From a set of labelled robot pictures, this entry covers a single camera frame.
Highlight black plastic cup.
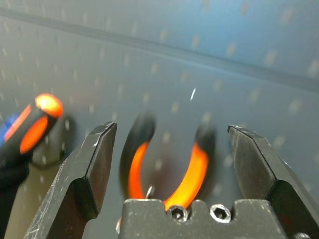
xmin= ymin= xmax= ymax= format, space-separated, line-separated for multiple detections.
xmin=0 ymin=149 xmax=30 ymax=239

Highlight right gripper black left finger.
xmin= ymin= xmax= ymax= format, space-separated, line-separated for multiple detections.
xmin=23 ymin=121 xmax=118 ymax=239

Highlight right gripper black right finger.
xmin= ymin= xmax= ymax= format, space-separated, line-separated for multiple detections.
xmin=227 ymin=124 xmax=319 ymax=239

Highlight orange black screwdriver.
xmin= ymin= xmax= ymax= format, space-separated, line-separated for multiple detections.
xmin=3 ymin=93 xmax=64 ymax=160

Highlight orange black pliers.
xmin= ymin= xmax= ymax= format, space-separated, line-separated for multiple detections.
xmin=119 ymin=113 xmax=217 ymax=212

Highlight blue handled screwdriver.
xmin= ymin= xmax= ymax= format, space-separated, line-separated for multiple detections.
xmin=0 ymin=113 xmax=22 ymax=147

